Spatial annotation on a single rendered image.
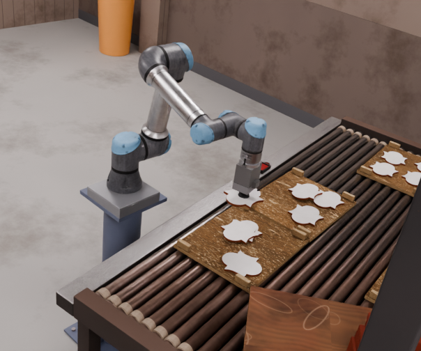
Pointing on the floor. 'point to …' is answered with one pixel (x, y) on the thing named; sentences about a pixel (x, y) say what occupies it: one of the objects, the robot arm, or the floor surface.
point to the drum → (115, 26)
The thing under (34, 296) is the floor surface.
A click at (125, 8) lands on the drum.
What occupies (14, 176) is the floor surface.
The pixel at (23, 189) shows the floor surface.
